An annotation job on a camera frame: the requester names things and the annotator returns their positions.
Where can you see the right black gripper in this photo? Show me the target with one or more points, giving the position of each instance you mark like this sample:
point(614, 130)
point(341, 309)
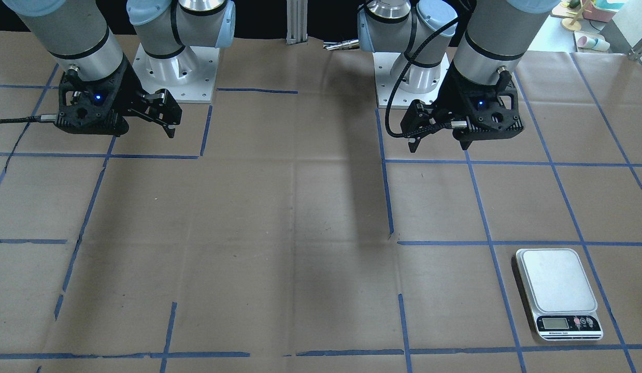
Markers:
point(128, 87)

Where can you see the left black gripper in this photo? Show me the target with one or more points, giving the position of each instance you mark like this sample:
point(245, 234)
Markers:
point(448, 97)

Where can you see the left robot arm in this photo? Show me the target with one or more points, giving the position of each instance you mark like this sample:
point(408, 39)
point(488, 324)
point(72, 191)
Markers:
point(493, 34)

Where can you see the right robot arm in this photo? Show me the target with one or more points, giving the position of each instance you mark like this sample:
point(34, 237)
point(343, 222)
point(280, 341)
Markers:
point(76, 33)

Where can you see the white digital kitchen scale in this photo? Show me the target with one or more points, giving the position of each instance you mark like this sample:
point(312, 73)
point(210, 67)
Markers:
point(560, 298)

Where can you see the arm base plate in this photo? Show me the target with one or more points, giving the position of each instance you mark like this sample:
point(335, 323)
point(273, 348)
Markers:
point(190, 76)
point(418, 83)

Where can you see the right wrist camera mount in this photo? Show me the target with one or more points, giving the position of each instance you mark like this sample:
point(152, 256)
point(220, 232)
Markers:
point(89, 107)

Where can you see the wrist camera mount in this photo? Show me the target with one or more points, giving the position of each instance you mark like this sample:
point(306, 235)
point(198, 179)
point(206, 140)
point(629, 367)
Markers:
point(491, 111)
point(89, 107)

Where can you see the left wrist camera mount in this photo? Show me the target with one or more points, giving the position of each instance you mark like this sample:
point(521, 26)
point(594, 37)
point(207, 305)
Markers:
point(491, 111)

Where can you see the aluminium frame post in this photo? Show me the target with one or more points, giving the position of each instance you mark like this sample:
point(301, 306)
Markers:
point(296, 15)

